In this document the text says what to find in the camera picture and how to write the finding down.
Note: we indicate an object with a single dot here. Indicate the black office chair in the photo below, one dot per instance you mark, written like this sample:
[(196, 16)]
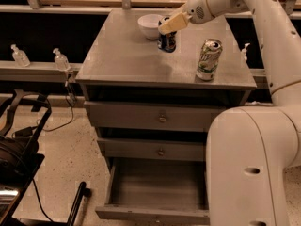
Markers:
[(19, 158)]

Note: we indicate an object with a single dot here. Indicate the clear pump bottle far left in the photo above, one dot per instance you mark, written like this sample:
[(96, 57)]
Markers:
[(19, 56)]

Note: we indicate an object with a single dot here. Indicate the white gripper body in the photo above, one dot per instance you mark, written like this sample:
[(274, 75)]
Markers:
[(197, 10)]

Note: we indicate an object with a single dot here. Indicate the white ceramic bowl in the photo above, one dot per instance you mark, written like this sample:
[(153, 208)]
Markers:
[(148, 25)]

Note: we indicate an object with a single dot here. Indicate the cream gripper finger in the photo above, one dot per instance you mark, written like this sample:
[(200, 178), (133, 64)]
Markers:
[(174, 23), (178, 10)]

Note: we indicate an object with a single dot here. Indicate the blue pepsi can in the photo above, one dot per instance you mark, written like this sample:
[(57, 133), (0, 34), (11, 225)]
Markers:
[(166, 42)]

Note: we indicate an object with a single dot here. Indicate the middle grey drawer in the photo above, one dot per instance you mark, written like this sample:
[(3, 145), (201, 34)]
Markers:
[(152, 149)]

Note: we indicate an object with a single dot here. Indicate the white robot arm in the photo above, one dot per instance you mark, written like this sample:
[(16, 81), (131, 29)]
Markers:
[(249, 147)]

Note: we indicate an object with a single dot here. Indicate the clear pump bottle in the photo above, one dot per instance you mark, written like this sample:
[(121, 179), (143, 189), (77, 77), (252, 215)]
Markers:
[(61, 61), (19, 56)]

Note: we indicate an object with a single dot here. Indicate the green white 7up can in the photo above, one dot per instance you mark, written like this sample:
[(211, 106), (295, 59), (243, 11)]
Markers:
[(208, 59)]

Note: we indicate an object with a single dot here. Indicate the small pump bottle right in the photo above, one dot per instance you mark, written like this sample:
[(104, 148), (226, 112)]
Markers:
[(244, 51)]

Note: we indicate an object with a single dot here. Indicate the top grey drawer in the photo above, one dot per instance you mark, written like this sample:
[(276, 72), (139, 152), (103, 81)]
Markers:
[(183, 118)]

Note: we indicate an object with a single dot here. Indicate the bottom grey open drawer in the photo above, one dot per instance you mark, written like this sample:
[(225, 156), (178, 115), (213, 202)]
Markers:
[(156, 190)]

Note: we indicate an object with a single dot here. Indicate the grey wooden drawer cabinet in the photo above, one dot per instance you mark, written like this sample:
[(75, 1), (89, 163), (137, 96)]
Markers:
[(122, 65)]

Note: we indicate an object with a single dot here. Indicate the black chair base leg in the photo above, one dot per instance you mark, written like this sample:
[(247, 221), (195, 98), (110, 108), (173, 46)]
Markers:
[(82, 192)]

